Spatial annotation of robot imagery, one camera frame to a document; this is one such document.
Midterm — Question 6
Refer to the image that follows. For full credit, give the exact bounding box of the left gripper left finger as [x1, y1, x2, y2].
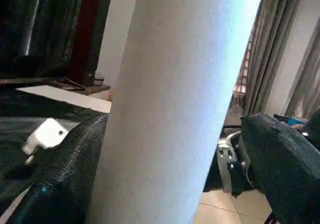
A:
[14, 114, 110, 224]

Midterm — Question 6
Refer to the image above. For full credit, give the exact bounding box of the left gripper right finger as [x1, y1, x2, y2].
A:
[240, 113, 320, 224]

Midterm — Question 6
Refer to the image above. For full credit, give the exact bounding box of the white plastic table leg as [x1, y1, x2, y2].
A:
[84, 0, 266, 224]

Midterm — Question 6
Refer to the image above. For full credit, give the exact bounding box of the black mat cover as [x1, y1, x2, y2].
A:
[0, 88, 111, 210]

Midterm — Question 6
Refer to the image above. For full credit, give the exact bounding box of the grey curtain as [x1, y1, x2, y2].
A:
[232, 0, 320, 121]

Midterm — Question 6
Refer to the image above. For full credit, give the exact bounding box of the dark red tall cabinet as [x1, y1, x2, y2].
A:
[67, 0, 112, 87]

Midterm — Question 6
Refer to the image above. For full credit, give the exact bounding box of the black hanging cloth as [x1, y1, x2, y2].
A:
[0, 0, 83, 79]

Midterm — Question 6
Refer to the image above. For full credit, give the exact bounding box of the silver metal bracket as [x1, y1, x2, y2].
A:
[217, 130, 251, 194]

